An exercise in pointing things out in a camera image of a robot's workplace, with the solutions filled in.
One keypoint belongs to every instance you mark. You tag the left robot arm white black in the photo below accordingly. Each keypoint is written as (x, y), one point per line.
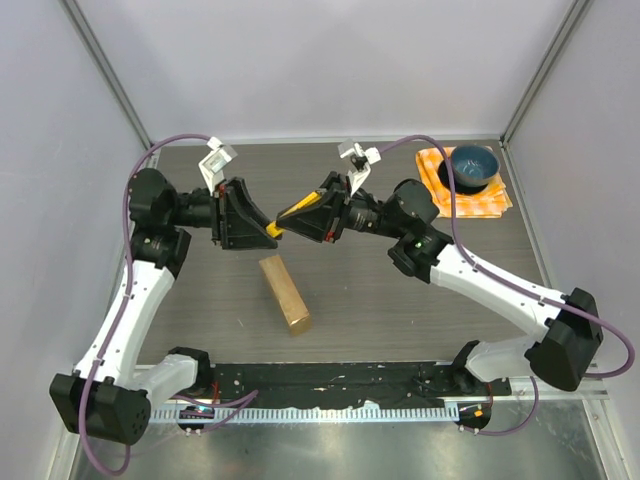
(103, 397)

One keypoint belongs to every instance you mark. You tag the orange checkered cloth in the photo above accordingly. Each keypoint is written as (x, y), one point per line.
(490, 202)

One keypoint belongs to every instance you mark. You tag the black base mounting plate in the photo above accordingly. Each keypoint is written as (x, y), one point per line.
(350, 381)

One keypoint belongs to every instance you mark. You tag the blue ceramic bowl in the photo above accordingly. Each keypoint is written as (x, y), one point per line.
(474, 166)

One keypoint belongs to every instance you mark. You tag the yellow utility knife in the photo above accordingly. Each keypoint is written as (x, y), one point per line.
(274, 230)

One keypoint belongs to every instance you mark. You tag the brown cardboard express box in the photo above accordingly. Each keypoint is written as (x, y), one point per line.
(286, 293)

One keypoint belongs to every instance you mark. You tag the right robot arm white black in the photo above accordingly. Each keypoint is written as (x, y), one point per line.
(558, 343)

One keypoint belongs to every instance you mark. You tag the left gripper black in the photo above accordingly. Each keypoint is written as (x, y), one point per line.
(239, 236)

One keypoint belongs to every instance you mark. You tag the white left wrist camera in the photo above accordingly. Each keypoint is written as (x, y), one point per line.
(212, 165)

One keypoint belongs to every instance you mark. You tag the white slotted cable duct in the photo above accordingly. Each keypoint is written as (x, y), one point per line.
(369, 413)

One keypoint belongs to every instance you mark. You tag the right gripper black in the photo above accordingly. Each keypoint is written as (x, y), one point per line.
(312, 220)

